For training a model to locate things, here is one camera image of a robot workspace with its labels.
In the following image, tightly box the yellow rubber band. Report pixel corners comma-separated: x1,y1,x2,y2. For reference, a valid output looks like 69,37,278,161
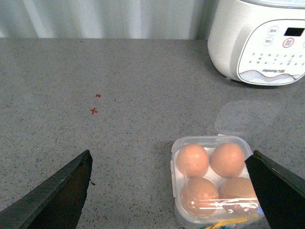
215,216,259,226

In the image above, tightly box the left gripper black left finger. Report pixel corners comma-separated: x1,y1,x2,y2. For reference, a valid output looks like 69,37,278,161
0,150,92,229

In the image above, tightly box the white Joyoung blender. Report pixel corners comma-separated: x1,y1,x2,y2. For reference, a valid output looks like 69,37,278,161
207,0,305,86

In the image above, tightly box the brown egg back right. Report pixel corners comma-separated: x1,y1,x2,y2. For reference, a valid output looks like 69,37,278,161
209,143,245,178

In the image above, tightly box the brown egg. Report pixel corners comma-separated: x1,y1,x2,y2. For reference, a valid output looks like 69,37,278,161
209,143,245,178
181,177,219,217
176,144,209,178

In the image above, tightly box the brown egg front left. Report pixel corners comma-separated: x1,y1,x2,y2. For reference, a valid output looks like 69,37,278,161
181,177,219,217

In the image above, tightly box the brown egg back left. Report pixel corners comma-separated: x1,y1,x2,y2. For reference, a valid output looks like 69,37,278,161
176,144,209,178

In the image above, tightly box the blue rubber band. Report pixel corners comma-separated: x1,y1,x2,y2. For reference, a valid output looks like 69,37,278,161
201,225,230,229

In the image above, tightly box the clear plastic egg box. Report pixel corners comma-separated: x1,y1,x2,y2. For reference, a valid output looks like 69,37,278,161
171,135,264,229

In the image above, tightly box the brown egg carried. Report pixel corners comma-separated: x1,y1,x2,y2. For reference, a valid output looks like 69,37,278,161
219,177,260,214

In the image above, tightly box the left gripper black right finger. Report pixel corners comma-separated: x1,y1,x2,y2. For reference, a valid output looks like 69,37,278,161
245,150,305,229

